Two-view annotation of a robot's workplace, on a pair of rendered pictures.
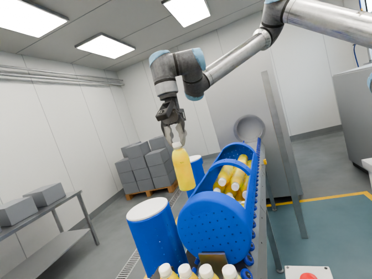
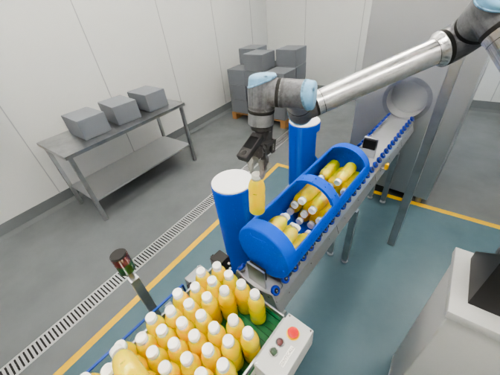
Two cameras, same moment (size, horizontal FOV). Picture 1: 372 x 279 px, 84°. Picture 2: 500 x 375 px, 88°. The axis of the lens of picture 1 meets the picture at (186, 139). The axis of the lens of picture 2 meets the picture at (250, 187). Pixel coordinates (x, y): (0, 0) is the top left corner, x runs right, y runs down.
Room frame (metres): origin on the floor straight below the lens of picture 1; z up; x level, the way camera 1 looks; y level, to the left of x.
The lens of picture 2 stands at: (0.03, -0.23, 2.02)
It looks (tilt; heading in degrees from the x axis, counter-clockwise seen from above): 37 degrees down; 21
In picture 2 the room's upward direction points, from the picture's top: 7 degrees counter-clockwise
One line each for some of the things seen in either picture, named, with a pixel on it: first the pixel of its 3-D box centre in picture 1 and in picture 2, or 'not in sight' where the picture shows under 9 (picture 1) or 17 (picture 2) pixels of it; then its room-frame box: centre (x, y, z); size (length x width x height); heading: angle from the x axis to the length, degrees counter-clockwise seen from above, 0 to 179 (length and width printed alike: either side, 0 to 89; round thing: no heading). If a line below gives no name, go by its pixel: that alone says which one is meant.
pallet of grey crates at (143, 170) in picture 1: (148, 166); (266, 85); (4.83, 1.04, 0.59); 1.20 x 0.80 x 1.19; 72
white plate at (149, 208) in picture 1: (147, 208); (231, 181); (1.28, 0.37, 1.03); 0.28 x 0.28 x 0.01
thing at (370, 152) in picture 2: not in sight; (369, 147); (1.90, -0.50, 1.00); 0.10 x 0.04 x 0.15; 67
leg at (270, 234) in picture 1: (271, 238); (349, 237); (1.61, -0.45, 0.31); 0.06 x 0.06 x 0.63; 67
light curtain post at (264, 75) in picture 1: (285, 158); (418, 167); (1.91, -0.86, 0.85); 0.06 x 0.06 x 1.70; 67
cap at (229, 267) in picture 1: (228, 270); (254, 293); (0.53, -0.01, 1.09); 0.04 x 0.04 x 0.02
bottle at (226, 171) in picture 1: (225, 175); (311, 190); (1.12, -0.15, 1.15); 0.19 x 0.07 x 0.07; 157
